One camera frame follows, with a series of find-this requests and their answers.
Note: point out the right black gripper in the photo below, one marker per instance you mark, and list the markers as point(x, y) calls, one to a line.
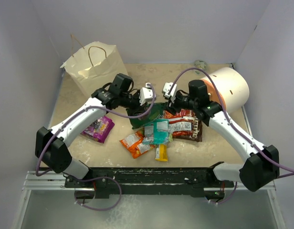
point(173, 107)

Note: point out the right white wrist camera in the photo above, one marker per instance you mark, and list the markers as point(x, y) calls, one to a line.
point(169, 91)

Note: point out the purple candy bag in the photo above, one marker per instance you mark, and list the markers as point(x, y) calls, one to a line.
point(99, 129)

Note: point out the small tape roll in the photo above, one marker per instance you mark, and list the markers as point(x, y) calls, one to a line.
point(201, 64)

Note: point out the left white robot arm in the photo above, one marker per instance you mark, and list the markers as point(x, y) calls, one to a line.
point(52, 144)

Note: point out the brown paper bag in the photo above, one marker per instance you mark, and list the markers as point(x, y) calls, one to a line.
point(93, 65)

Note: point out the teal snack packet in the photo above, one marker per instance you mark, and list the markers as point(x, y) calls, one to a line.
point(156, 132)

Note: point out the green chips bag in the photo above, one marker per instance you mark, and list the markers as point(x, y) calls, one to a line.
point(155, 113)

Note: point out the red doritos bag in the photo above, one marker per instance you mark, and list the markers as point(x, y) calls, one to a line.
point(183, 113)

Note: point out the yellow snack bar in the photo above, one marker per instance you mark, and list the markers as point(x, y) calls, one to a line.
point(161, 153)

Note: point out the aluminium frame rail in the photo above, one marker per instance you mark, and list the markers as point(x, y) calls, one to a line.
point(46, 203)

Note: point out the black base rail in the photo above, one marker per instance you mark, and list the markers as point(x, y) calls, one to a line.
point(197, 182)

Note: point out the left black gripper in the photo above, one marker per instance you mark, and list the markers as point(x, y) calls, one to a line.
point(138, 109)

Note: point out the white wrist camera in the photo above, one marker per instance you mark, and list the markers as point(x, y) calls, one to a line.
point(147, 94)
point(169, 91)

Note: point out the brown m&m's bag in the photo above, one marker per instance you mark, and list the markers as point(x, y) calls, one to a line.
point(197, 131)

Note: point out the orange snack bag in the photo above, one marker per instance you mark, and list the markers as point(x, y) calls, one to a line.
point(133, 143)

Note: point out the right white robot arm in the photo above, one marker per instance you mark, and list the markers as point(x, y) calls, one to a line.
point(259, 161)

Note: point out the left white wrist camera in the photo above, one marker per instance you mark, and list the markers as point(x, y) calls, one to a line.
point(147, 94)

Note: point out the large cylindrical drum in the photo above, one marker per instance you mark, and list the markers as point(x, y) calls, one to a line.
point(230, 86)

